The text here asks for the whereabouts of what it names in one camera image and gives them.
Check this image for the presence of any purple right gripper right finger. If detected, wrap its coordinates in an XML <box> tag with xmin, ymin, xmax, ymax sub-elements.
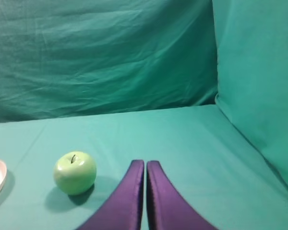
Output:
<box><xmin>146</xmin><ymin>161</ymin><xmax>216</xmax><ymax>230</ymax></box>

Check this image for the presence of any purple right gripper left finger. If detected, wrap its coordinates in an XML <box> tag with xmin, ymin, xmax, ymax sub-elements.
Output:
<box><xmin>78</xmin><ymin>160</ymin><xmax>144</xmax><ymax>230</ymax></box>

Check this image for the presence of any green apple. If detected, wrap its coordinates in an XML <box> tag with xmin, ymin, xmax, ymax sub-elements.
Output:
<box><xmin>53</xmin><ymin>151</ymin><xmax>97</xmax><ymax>196</ymax></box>

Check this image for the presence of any green table cloth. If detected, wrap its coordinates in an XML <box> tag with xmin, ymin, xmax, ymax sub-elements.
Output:
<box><xmin>0</xmin><ymin>105</ymin><xmax>288</xmax><ymax>230</ymax></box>

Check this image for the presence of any green backdrop cloth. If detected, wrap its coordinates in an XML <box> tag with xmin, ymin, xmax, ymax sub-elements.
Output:
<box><xmin>0</xmin><ymin>0</ymin><xmax>288</xmax><ymax>185</ymax></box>

